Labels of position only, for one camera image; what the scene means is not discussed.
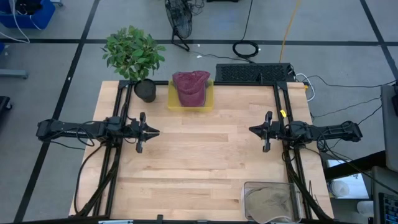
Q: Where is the black chair base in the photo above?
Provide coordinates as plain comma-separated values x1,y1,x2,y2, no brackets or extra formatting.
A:
0,95,12,111

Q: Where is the blue plastic crate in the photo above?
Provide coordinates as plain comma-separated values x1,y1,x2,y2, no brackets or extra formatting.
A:
0,0,56,30

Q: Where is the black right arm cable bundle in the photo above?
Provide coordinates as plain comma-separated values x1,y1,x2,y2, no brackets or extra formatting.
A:
282,148,332,221

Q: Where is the white cable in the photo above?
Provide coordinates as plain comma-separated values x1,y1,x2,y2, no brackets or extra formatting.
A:
295,73,316,103

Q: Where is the black desk edge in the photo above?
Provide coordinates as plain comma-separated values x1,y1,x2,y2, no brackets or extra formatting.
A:
323,151,386,181

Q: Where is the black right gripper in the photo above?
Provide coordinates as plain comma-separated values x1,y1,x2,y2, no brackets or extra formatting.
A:
248,110,292,154

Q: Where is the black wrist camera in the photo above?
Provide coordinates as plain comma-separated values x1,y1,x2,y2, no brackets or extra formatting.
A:
127,121,140,139
271,121,283,139

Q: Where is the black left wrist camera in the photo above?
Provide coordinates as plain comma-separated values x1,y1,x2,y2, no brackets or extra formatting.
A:
127,121,140,139

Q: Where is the thin black floor cable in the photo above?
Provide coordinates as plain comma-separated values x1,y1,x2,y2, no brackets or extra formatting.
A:
303,74,398,90

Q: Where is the control laptop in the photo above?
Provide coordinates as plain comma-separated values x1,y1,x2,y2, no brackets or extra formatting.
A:
371,166,398,224

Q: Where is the maroon baseball cap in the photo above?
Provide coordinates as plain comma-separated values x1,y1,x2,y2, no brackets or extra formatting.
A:
172,70,211,108

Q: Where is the yellow translucent plastic bin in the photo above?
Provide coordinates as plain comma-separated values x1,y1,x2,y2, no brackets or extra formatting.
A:
167,78,215,113

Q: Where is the black plant pot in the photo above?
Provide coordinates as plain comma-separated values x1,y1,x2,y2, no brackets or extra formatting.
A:
133,78,157,103

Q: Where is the black left arm cable bundle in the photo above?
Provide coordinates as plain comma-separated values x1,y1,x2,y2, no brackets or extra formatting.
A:
73,141,122,217

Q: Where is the yellow hanging cord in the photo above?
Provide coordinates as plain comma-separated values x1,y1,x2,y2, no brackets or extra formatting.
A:
279,0,302,63

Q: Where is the clear plastic bin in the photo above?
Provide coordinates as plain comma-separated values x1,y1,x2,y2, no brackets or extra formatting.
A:
241,181,304,223

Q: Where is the green leafy plant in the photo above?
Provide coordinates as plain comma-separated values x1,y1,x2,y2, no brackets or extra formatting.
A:
101,25,167,82

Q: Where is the grey metal foot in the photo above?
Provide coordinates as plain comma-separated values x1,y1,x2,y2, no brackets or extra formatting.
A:
0,68,29,80

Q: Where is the black hanging power cable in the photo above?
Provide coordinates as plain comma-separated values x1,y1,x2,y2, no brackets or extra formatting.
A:
232,0,260,60

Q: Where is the black aluminium table frame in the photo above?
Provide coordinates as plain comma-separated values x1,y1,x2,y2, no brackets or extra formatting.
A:
74,80,335,223

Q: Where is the black keyboard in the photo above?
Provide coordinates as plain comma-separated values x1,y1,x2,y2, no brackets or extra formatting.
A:
215,63,295,83

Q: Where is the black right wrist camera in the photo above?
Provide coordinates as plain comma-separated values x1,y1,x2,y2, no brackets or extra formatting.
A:
271,121,283,139

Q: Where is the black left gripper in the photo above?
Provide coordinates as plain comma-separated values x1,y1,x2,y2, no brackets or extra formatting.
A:
123,111,161,154

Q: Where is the black floor fan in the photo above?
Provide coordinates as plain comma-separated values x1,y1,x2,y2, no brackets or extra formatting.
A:
164,0,194,52

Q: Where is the white paper roll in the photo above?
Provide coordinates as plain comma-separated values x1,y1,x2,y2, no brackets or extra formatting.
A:
329,180,351,198

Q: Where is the grey monitor back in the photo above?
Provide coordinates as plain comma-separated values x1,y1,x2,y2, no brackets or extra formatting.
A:
381,83,398,174

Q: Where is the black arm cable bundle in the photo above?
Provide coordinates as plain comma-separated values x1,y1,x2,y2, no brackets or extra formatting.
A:
73,141,122,217
282,148,332,221

